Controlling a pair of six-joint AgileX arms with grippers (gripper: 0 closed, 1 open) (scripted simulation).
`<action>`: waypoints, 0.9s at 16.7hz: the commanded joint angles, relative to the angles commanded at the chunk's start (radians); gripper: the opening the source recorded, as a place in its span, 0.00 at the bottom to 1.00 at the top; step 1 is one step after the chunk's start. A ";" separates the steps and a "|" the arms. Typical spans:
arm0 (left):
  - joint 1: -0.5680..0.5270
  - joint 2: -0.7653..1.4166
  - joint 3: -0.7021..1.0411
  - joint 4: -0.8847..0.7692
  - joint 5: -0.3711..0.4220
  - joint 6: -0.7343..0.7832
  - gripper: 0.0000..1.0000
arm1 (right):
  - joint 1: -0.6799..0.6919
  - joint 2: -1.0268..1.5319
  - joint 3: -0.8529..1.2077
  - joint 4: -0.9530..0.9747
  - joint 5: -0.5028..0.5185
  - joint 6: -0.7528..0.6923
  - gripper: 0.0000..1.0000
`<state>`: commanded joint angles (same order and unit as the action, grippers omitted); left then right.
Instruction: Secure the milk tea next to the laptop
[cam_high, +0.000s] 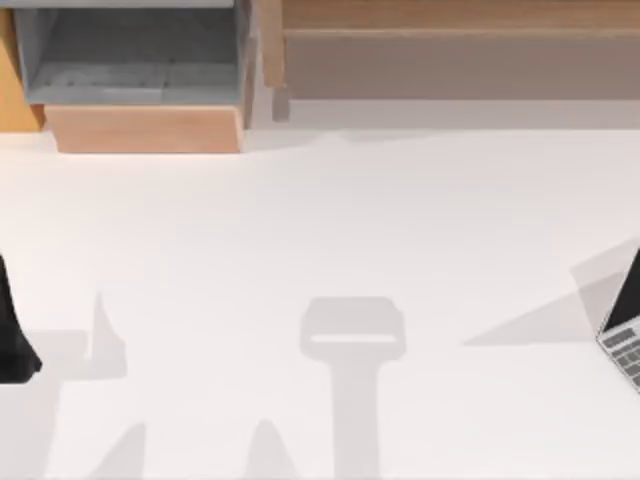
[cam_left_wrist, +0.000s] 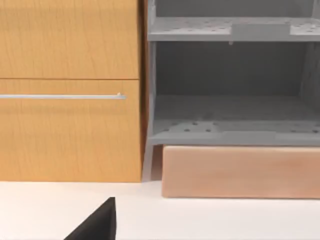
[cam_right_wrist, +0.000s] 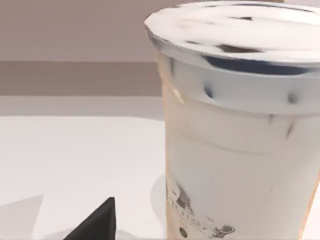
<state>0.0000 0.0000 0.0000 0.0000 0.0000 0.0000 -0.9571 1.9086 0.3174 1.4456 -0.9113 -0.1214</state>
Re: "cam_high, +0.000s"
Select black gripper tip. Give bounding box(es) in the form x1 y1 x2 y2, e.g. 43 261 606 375
0 255 44 386

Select grey open laptop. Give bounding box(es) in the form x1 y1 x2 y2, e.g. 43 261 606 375
596 248 640 394

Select wooden cupboard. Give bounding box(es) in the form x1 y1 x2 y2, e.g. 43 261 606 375
0 8 47 134

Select pale wooden drawer front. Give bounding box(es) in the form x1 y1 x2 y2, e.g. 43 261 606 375
43 104 246 154

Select open wooden shelf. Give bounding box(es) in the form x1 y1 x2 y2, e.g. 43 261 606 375
261 0 640 123

